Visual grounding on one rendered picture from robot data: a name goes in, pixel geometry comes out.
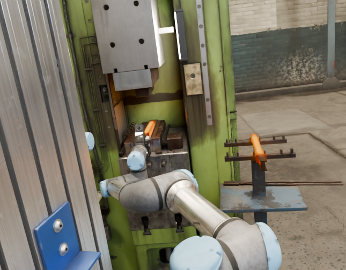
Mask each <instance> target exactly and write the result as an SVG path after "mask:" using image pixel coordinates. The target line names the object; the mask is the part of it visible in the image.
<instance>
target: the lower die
mask: <svg viewBox="0 0 346 270"><path fill-rule="evenodd" d="M150 121H155V123H154V126H153V128H152V131H151V133H150V137H151V139H152V142H151V143H149V144H150V150H151V152H156V150H158V149H162V144H161V139H162V137H161V133H157V135H156V132H157V129H158V126H159V123H160V121H162V120H160V121H158V120H157V119H155V120H149V122H150ZM149 122H143V123H141V124H143V125H144V130H145V129H146V127H147V125H148V124H149ZM129 137H130V138H127V140H126V141H125V143H124V147H125V151H126V154H130V153H131V151H132V149H133V148H134V147H135V145H134V144H133V142H134V140H135V130H134V129H133V131H132V134H131V135H129Z"/></svg>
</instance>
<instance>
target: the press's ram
mask: <svg viewBox="0 0 346 270"><path fill-rule="evenodd" d="M90 3H91V9H92V14H93V21H94V26H95V33H96V36H97V43H98V48H99V54H100V60H101V66H102V72H103V74H109V73H116V72H127V71H136V70H145V69H146V68H148V69H154V68H159V67H161V66H162V65H163V64H164V63H165V57H164V49H163V40H162V34H165V33H173V32H174V28H173V27H165V28H161V26H160V18H159V9H158V0H90Z"/></svg>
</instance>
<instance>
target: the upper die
mask: <svg viewBox="0 0 346 270"><path fill-rule="evenodd" d="M158 79H159V72H158V68H154V69H148V67H147V68H146V69H145V70H136V71H127V72H115V73H113V80H114V86H115V91H124V90H130V89H139V88H148V87H153V86H154V84H155V83H156V82H157V80H158Z"/></svg>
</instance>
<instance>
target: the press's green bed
mask: <svg viewBox="0 0 346 270"><path fill-rule="evenodd" d="M131 234H132V240H133V244H134V245H135V246H136V252H137V258H138V265H139V270H170V256H171V254H172V252H173V250H174V248H175V247H176V246H177V245H178V244H179V243H181V242H182V241H184V240H186V239H188V238H190V237H194V236H198V230H197V229H196V228H195V227H194V226H184V227H182V226H177V227H171V228H158V229H148V228H147V229H146V228H145V229H144V230H132V231H131Z"/></svg>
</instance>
